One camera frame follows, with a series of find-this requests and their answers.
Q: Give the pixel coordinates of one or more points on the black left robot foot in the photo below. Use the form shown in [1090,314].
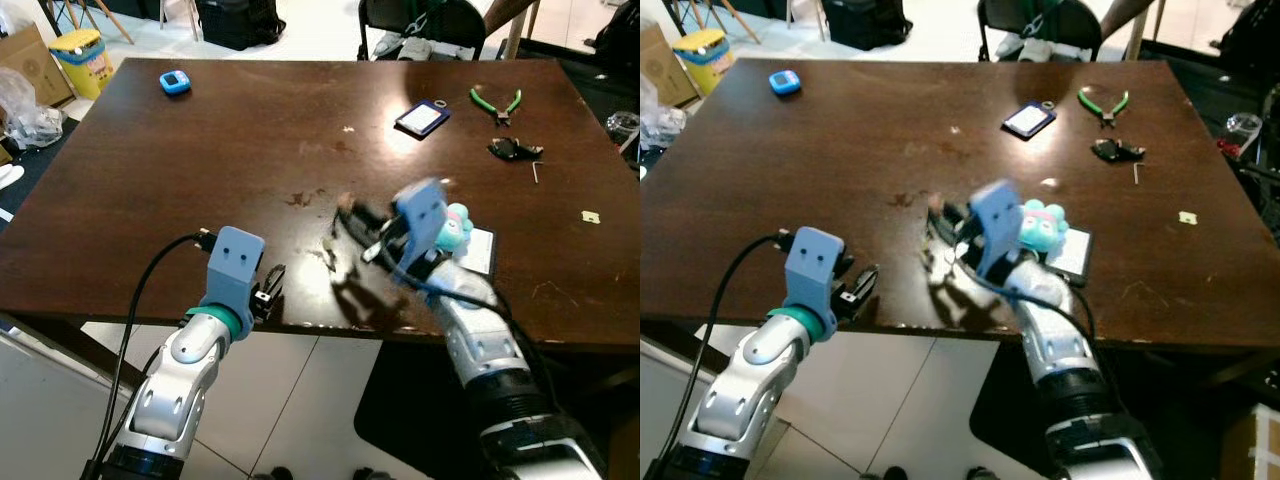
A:
[272,474]
[882,474]

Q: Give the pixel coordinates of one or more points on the black robot foot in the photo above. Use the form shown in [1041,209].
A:
[370,475]
[982,475]
[882,474]
[272,474]

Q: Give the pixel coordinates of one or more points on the blue digital timer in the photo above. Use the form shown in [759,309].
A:
[785,83]
[175,83]

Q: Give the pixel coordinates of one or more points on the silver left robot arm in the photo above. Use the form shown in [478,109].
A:
[175,385]
[745,385]

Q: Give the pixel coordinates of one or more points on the wooden chair legs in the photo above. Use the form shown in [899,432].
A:
[700,10]
[75,12]

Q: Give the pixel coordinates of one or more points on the blue badge card holder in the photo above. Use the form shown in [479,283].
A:
[1028,119]
[422,119]

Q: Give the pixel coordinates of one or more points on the clear glass cup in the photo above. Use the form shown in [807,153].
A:
[622,125]
[1243,125]

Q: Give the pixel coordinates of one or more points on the brown cardboard box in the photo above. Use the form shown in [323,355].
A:
[35,65]
[662,65]

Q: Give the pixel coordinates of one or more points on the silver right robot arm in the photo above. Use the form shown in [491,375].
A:
[500,360]
[1080,370]

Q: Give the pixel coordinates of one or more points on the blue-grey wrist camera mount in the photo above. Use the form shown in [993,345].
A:
[236,265]
[995,225]
[420,225]
[812,265]

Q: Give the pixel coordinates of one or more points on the yellow printed waste bin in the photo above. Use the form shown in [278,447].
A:
[85,65]
[708,62]

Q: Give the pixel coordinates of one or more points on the black chair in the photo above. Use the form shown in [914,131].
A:
[445,22]
[1065,22]

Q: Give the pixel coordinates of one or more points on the clear crumpled plastic bag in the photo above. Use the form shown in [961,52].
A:
[658,120]
[25,115]

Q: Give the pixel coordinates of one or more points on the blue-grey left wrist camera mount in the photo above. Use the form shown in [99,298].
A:
[812,265]
[236,265]

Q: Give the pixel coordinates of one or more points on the black right robot foot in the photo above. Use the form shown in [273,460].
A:
[370,475]
[982,475]

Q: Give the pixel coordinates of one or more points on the white card in black frame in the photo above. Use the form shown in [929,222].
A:
[1072,255]
[482,252]

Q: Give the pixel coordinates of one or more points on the black fabric bag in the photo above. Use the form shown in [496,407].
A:
[866,22]
[240,22]

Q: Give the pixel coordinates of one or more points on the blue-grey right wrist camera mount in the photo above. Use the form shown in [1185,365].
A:
[995,225]
[420,225]

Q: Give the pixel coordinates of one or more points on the black key bunch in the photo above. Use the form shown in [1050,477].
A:
[1112,150]
[510,150]

